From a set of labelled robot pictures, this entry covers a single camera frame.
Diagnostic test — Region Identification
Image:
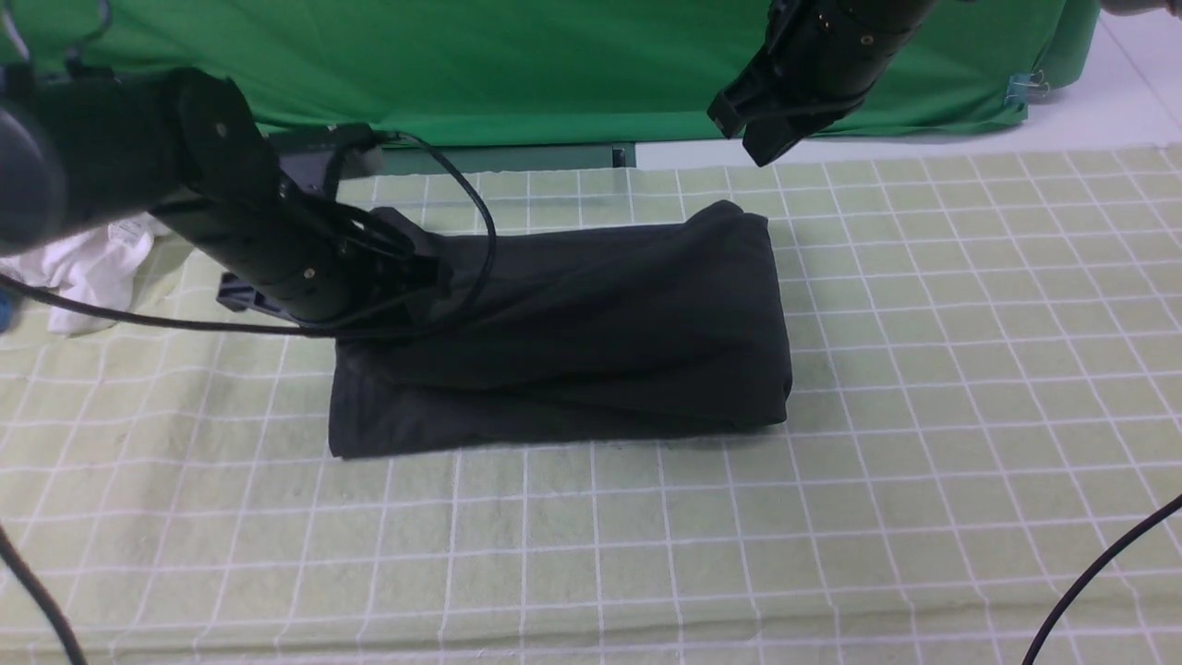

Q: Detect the green backdrop cloth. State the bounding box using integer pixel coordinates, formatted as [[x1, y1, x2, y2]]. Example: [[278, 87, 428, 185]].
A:
[[0, 0, 1104, 151]]

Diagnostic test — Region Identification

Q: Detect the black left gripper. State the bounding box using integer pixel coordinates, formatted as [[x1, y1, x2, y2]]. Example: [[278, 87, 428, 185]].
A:
[[152, 182, 454, 340]]

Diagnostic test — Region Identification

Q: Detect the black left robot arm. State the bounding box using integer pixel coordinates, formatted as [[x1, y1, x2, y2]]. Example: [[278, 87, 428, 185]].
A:
[[4, 66, 452, 335]]

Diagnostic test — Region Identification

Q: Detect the dark gray long-sleeved shirt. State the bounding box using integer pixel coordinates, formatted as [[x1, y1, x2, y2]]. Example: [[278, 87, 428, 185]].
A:
[[327, 200, 793, 459]]

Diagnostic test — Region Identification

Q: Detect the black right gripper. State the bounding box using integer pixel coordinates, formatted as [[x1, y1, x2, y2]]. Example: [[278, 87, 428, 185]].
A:
[[706, 1, 934, 167]]

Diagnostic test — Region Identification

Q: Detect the small blue object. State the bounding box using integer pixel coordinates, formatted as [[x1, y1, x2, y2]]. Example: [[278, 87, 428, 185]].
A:
[[0, 289, 22, 333]]

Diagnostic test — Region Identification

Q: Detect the crumpled white shirt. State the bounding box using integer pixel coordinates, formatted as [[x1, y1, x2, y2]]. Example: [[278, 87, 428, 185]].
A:
[[1, 214, 173, 311]]

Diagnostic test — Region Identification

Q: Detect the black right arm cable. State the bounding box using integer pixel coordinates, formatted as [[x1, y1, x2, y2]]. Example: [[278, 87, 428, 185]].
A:
[[1020, 494, 1182, 665]]

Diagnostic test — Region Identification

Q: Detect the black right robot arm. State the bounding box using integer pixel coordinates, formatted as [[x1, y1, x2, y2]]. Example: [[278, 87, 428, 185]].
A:
[[706, 1, 937, 167]]

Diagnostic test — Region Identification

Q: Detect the light green checkered tablecloth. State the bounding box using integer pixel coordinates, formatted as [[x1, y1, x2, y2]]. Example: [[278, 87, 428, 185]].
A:
[[1, 146, 1181, 664]]

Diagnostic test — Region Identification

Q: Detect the blue binder clip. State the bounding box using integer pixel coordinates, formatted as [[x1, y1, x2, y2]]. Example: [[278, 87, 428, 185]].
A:
[[1002, 70, 1053, 109]]

